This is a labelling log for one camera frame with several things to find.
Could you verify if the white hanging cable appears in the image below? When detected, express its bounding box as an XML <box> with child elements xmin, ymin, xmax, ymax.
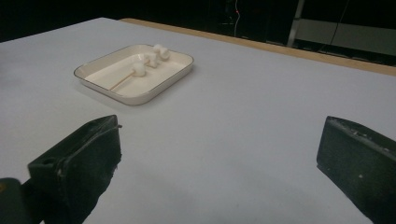
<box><xmin>233</xmin><ymin>0</ymin><xmax>241</xmax><ymax>37</ymax></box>

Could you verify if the thin black cable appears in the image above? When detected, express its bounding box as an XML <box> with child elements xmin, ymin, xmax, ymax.
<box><xmin>330</xmin><ymin>0</ymin><xmax>351</xmax><ymax>46</ymax></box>

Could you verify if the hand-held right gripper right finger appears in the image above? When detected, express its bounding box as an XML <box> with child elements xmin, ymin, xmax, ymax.
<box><xmin>316</xmin><ymin>116</ymin><xmax>396</xmax><ymax>224</ymax></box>

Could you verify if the pale blue table sheet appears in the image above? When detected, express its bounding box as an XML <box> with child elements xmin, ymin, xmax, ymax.
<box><xmin>0</xmin><ymin>17</ymin><xmax>396</xmax><ymax>224</ymax></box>

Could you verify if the white rectangular tray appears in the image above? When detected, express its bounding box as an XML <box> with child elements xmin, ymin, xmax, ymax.
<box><xmin>73</xmin><ymin>43</ymin><xmax>195</xmax><ymax>106</ymax></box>

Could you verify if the thin wooden skewer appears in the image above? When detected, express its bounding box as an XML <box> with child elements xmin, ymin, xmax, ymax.
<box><xmin>108</xmin><ymin>60</ymin><xmax>150</xmax><ymax>91</ymax></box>

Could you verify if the white marshmallow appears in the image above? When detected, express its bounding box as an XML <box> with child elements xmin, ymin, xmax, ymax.
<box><xmin>143</xmin><ymin>51</ymin><xmax>159</xmax><ymax>69</ymax></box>
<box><xmin>152</xmin><ymin>43</ymin><xmax>172</xmax><ymax>62</ymax></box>
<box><xmin>130</xmin><ymin>61</ymin><xmax>148</xmax><ymax>77</ymax></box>

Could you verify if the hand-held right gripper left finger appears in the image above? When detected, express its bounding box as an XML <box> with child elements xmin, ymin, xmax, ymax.
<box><xmin>21</xmin><ymin>114</ymin><xmax>122</xmax><ymax>224</ymax></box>

